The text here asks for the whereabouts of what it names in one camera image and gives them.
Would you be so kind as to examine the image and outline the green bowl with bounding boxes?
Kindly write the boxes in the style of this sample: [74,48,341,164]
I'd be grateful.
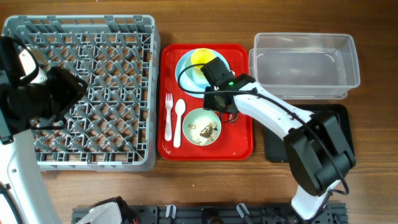
[182,108,221,146]

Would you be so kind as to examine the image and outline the light blue plate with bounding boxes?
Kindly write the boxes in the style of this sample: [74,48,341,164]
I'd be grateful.
[175,49,230,92]

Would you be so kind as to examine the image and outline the white plastic spoon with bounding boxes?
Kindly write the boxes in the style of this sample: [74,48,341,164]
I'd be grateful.
[173,99,186,148]

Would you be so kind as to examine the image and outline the yellow plastic cup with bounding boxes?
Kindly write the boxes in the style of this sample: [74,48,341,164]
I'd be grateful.
[190,48,215,78]

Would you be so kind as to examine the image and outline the white plastic fork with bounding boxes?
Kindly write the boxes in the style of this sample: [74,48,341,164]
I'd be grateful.
[164,93,174,141]

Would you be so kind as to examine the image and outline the food scraps and rice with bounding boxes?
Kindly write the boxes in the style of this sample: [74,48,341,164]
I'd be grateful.
[188,116,218,146]

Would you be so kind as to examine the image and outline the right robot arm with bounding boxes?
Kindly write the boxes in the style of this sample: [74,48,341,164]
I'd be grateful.
[203,73,356,221]

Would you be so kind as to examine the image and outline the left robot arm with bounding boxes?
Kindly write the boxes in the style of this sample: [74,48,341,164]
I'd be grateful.
[1,36,88,223]

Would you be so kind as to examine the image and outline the grey dishwasher rack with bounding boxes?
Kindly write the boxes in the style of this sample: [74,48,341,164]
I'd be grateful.
[2,15,160,172]

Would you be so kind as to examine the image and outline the black waste tray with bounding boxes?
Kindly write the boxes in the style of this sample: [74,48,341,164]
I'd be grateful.
[263,104,355,162]

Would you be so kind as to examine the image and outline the red plastic tray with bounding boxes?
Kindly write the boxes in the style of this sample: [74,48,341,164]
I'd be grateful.
[157,44,254,161]

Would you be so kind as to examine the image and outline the clear plastic bin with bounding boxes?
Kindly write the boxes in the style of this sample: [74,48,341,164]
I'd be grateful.
[249,32,361,100]

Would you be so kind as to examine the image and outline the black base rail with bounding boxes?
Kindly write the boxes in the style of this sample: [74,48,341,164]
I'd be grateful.
[71,202,348,224]

